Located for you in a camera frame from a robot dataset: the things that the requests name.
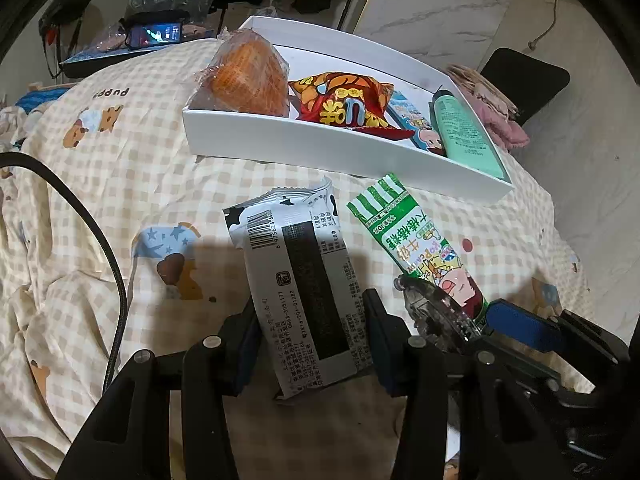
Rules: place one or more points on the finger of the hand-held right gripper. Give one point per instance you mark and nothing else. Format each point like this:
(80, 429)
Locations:
(550, 387)
(520, 327)

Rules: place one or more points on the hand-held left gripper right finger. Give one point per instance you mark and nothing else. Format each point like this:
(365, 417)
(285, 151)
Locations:
(382, 355)

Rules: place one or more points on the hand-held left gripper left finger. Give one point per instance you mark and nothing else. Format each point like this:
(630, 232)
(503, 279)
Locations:
(250, 355)

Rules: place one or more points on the black and white cow-print packet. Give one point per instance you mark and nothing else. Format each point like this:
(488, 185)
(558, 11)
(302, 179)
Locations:
(300, 270)

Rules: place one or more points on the green striped snack packet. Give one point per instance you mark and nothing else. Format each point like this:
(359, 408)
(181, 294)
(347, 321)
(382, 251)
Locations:
(415, 240)

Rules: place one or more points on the white shallow cardboard box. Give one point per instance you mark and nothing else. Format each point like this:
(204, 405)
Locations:
(350, 160)

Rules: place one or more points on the green cosmetic tube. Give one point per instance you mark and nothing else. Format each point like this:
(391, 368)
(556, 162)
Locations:
(465, 135)

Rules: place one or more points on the red snack packet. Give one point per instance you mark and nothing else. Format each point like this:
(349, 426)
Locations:
(340, 102)

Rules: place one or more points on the pink fluffy blanket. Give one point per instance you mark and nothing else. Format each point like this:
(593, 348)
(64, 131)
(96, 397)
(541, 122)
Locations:
(507, 130)

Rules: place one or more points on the checked bear-print blanket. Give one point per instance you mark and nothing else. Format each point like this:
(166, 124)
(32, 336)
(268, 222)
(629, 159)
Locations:
(150, 170)

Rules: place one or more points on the small blue cartoon packet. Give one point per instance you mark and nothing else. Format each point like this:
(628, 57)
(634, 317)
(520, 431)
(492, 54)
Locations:
(415, 125)

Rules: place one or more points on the beige knitted cloth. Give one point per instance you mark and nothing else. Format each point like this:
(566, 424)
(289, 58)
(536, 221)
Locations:
(480, 85)

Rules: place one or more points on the dark flat pad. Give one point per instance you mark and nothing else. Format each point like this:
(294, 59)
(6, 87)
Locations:
(530, 75)

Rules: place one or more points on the orange bread in clear wrapper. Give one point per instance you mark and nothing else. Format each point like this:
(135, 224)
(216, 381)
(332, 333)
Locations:
(245, 77)

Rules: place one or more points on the dark side table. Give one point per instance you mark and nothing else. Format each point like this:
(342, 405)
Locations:
(100, 62)

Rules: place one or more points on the blue cloth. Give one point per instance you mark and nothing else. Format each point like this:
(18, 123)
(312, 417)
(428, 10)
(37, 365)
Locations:
(40, 97)

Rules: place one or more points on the smartphone with lit screen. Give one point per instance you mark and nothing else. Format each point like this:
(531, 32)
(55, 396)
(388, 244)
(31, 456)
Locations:
(155, 35)

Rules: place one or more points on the pink plastic packet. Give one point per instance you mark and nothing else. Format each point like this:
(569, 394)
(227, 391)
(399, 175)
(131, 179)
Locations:
(111, 40)

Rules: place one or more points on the black oblong object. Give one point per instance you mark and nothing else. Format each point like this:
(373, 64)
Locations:
(150, 17)

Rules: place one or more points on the black bag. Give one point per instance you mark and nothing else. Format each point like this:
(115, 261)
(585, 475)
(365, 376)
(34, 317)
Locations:
(65, 7)

